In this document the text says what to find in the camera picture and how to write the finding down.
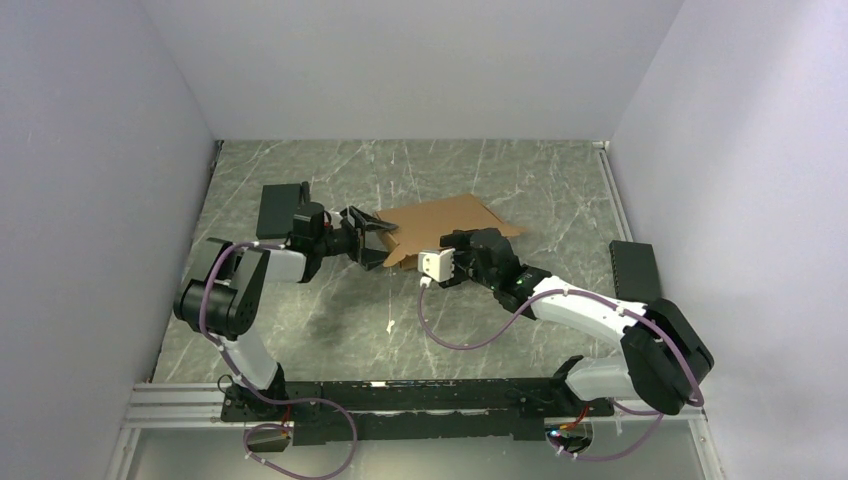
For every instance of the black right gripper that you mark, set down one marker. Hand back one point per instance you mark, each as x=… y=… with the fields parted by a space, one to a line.
x=456 y=238

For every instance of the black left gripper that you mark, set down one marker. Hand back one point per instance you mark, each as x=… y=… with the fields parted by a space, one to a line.
x=366 y=223

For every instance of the brown cardboard box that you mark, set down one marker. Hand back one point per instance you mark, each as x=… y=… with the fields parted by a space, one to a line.
x=420 y=226

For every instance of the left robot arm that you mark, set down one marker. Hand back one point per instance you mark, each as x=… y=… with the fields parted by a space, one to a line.
x=220 y=295

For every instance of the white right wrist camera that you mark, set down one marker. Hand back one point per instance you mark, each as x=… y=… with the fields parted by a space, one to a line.
x=435 y=266

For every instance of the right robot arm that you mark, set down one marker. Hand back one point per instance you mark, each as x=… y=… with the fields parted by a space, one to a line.
x=661 y=360

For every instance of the flat black box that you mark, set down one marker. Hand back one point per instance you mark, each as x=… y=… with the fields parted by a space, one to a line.
x=278 y=204

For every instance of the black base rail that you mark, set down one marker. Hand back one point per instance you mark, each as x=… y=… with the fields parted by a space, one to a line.
x=330 y=411

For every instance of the aluminium frame rail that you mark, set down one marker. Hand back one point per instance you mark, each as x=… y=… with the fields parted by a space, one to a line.
x=174 y=406

